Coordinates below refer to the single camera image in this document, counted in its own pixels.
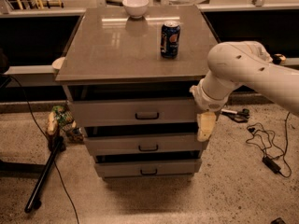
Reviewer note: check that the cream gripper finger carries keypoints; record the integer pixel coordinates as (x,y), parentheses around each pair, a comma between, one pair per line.
(206,123)

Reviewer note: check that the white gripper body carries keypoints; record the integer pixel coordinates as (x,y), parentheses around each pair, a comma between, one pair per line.
(207,101)

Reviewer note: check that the grey top drawer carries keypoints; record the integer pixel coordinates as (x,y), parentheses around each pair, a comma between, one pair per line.
(133,112)

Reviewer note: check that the grey drawer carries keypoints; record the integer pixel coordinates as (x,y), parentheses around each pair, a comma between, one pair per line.
(167,142)
(133,112)
(148,168)

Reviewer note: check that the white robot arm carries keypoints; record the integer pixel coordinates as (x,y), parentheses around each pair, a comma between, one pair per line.
(235,64)

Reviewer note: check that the grey middle drawer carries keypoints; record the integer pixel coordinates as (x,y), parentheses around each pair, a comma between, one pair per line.
(167,142)

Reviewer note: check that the grey drawer cabinet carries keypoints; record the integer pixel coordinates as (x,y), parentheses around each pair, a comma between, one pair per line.
(114,57)

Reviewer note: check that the grey bottom drawer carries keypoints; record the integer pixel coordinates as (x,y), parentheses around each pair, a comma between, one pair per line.
(148,168)

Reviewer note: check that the black scissors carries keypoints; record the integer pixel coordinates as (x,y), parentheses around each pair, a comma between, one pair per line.
(236,116)

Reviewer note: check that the blue soda can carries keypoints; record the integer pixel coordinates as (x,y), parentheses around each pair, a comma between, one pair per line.
(169,39)

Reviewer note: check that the small yellow black object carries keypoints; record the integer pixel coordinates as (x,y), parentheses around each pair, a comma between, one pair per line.
(279,59)

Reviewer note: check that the white ceramic bowl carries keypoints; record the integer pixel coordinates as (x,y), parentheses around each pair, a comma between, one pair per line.
(135,8)

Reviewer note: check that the green snack bag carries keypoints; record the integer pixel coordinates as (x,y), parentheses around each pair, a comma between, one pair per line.
(60,119)

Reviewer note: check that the black metal stand leg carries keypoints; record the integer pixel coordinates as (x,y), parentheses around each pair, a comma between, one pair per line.
(34,198)

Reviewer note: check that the black power adapter with cable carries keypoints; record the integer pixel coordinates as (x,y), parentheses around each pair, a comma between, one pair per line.
(274,156)

